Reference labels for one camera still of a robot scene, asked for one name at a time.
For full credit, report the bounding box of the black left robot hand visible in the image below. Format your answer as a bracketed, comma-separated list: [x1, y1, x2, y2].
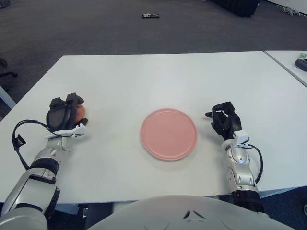
[46, 92, 89, 131]

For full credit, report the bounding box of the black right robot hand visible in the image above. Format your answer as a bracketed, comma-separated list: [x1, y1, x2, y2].
[205, 101, 242, 140]

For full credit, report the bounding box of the red apple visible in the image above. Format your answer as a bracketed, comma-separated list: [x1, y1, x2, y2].
[75, 104, 86, 124]

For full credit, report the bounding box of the pink plate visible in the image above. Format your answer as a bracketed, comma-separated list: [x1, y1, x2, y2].
[140, 108, 198, 161]

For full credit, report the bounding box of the white table leg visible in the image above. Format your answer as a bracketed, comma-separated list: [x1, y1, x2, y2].
[0, 83, 17, 108]

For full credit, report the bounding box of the black office chair base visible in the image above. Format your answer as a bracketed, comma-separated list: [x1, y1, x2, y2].
[0, 57, 19, 78]

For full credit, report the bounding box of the grey robot torso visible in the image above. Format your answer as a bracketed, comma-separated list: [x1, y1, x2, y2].
[87, 195, 298, 230]

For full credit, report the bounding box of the black case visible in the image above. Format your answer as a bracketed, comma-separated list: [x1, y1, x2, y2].
[211, 0, 261, 17]

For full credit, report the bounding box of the small grey floor toy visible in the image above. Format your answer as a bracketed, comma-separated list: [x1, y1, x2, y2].
[281, 6, 300, 16]

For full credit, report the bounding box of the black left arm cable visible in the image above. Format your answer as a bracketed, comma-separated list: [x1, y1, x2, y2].
[13, 119, 57, 171]

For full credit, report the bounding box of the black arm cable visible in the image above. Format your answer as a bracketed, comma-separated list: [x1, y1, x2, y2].
[247, 145, 264, 185]
[13, 119, 57, 171]

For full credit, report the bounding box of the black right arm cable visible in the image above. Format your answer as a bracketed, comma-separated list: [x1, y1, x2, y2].
[247, 145, 264, 185]

